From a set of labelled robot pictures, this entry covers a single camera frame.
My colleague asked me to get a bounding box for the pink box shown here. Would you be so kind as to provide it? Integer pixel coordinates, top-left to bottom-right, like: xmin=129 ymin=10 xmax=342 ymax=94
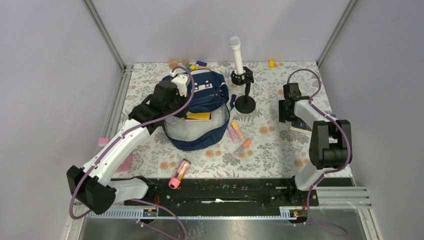
xmin=97 ymin=138 xmax=134 ymax=173

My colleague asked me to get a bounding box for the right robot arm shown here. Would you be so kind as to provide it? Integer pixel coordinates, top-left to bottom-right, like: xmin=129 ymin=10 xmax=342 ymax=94
xmin=278 ymin=83 xmax=352 ymax=206

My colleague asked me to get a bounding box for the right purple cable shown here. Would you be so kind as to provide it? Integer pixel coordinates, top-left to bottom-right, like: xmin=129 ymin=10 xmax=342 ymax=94
xmin=286 ymin=68 xmax=352 ymax=239

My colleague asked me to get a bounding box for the purple cable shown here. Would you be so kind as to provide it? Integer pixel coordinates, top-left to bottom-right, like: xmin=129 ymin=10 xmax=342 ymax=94
xmin=286 ymin=68 xmax=352 ymax=239
xmin=68 ymin=65 xmax=196 ymax=240

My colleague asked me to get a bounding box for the pink-capped clear tube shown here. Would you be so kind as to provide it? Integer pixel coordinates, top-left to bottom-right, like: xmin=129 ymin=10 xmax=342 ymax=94
xmin=168 ymin=158 xmax=192 ymax=190

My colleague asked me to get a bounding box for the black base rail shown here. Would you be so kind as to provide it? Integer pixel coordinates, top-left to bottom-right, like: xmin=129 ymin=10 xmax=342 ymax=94
xmin=142 ymin=178 xmax=319 ymax=217

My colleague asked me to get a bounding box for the pink highlighter pen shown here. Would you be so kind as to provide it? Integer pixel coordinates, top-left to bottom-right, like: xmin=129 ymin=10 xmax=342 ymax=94
xmin=227 ymin=123 xmax=240 ymax=144

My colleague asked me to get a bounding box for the navy blue student backpack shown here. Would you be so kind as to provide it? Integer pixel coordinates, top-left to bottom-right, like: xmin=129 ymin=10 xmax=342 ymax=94
xmin=163 ymin=69 xmax=231 ymax=151

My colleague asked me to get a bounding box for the white microphone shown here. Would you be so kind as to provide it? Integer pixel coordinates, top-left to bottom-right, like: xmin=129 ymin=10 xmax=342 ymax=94
xmin=229 ymin=36 xmax=244 ymax=75

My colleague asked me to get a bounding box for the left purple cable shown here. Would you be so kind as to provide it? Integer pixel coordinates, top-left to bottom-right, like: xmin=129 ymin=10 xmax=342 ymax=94
xmin=68 ymin=65 xmax=196 ymax=240

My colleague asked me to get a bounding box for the grey orange-capped marker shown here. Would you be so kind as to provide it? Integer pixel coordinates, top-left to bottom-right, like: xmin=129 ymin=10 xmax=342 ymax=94
xmin=232 ymin=139 xmax=252 ymax=157

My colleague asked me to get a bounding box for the yellow book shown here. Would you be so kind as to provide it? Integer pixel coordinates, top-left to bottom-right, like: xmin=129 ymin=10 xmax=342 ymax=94
xmin=185 ymin=112 xmax=212 ymax=121

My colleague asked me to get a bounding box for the dark blue book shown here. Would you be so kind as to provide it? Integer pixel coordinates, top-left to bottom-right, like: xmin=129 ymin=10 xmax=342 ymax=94
xmin=290 ymin=114 xmax=336 ymax=136

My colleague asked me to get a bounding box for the black microphone stand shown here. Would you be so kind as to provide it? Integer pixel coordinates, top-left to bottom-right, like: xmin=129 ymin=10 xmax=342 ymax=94
xmin=230 ymin=66 xmax=256 ymax=114

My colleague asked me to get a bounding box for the purple toy block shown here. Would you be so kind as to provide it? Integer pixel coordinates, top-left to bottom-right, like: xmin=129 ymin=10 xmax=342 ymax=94
xmin=196 ymin=61 xmax=208 ymax=67

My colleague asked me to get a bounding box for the tan wooden block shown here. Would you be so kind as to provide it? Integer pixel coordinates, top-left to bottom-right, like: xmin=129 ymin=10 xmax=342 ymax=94
xmin=168 ymin=60 xmax=179 ymax=69

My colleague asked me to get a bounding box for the yellow toy block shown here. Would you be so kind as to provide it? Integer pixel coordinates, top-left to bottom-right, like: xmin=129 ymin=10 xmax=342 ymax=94
xmin=268 ymin=59 xmax=275 ymax=68

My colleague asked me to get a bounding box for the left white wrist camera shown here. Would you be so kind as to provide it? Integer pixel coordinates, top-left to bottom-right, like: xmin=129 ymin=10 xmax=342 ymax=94
xmin=169 ymin=71 xmax=190 ymax=97

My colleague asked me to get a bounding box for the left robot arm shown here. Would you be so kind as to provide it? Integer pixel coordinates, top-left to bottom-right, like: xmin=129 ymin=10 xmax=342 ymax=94
xmin=66 ymin=77 xmax=194 ymax=220

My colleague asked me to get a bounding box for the round wooden block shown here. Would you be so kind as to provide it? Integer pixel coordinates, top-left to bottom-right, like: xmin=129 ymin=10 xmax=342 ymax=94
xmin=182 ymin=58 xmax=190 ymax=67

